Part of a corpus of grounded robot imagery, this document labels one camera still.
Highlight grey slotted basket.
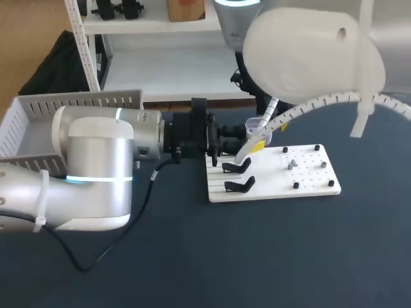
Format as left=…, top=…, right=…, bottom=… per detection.
left=0, top=89, right=144, bottom=171

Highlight black parts on shelf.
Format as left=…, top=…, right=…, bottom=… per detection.
left=91, top=0, right=146, bottom=21

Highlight white shelf unit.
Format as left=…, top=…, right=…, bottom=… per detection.
left=64, top=0, right=258, bottom=104

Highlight brown cardboard box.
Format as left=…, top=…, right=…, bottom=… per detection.
left=166, top=0, right=207, bottom=23

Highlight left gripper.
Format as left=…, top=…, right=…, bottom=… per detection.
left=162, top=97, right=266, bottom=162

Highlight white plate with black stands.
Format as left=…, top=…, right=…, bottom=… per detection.
left=205, top=143, right=342, bottom=204

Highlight white cable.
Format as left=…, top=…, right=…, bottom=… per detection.
left=234, top=90, right=411, bottom=165

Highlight black cable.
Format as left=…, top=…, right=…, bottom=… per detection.
left=41, top=146, right=184, bottom=274

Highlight translucent earbud case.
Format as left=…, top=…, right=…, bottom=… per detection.
left=245, top=117, right=274, bottom=144

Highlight black bag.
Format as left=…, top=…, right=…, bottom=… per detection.
left=18, top=30, right=92, bottom=97

